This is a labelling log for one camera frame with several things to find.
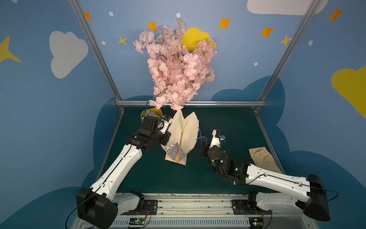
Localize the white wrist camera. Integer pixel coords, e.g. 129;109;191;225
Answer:
209;129;226;148
160;119;172;134

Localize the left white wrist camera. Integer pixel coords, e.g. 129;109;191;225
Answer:
160;119;172;134

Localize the right circuit board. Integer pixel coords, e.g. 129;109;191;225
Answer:
249;218;264;229

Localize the beige glove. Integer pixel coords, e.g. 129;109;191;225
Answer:
248;147;282;174

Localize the green condiment packet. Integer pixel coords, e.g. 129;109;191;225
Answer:
143;108;163;117

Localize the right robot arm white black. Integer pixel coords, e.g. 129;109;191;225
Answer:
201;136;330;222

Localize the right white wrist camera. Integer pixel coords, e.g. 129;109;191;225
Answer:
209;129;226;148

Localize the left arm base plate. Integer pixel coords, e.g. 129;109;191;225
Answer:
122;199;158;215

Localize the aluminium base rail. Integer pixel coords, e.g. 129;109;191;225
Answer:
72;193;318;229

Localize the pink cherry blossom tree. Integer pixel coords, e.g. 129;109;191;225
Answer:
132;19;218;111

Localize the left circuit board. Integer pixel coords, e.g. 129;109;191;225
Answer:
129;218;146;226

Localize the blue checkered pretzel paper bag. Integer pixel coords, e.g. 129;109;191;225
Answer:
161;110;207;166

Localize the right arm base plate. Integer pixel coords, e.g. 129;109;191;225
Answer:
231;199;271;215

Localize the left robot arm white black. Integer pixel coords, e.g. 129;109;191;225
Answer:
76;116;172;229

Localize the aluminium back frame bar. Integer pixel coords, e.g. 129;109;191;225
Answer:
115;100;266;107

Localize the circuit board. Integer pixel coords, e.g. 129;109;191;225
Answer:
249;218;264;229
129;218;146;226

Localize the yellow plastic tray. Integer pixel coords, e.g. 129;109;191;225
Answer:
141;108;164;121

